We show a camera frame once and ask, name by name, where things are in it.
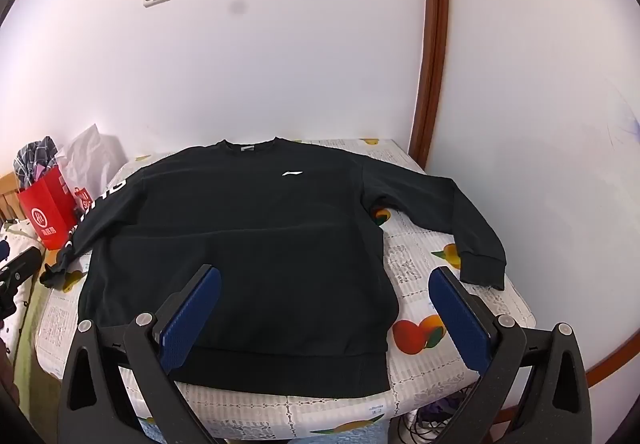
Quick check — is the black sweatshirt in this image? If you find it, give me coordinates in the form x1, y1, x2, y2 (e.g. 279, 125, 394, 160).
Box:
40, 137, 507, 397

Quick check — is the tangle of dark cables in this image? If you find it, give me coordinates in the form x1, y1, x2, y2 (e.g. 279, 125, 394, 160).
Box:
392, 388, 483, 444

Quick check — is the red paper bag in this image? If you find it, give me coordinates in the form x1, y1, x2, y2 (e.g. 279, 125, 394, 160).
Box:
15, 164, 81, 252

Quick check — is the plaid cloth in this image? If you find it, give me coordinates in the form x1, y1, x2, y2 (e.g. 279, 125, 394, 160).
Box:
14, 136, 62, 191

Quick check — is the white plastic bag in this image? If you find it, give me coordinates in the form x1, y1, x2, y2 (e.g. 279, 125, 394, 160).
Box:
57, 124, 126, 195

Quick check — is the red bag with white print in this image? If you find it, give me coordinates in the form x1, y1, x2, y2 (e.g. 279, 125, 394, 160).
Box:
74, 185, 94, 216

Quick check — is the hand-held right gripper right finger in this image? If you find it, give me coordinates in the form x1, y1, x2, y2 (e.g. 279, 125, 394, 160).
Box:
428, 265, 593, 444

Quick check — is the brown wooden door frame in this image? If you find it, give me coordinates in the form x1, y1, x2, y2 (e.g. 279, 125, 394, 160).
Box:
411, 0, 452, 173

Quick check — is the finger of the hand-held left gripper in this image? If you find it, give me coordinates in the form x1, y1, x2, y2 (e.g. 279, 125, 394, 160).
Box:
0, 247, 44, 285

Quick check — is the wooden chair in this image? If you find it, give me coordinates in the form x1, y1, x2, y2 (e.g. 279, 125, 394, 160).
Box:
0, 171, 22, 223

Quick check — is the brown wooden baseboard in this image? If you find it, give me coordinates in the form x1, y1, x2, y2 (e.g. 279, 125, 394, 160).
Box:
584, 338, 640, 391

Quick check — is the green cloth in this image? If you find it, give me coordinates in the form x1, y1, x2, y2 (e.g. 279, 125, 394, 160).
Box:
11, 269, 66, 427

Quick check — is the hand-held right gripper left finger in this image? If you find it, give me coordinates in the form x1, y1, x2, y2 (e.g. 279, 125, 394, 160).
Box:
57, 264, 223, 444

